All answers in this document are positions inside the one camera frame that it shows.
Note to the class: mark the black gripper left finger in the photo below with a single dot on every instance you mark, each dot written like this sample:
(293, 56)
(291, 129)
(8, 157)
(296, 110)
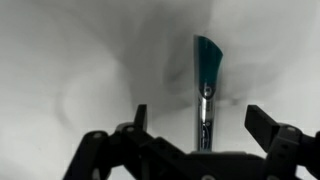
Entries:
(130, 146)

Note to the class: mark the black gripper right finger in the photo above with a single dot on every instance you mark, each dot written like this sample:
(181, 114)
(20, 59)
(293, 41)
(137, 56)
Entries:
(287, 147)

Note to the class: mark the teal and silver marker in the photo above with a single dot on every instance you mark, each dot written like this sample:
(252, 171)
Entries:
(207, 60)

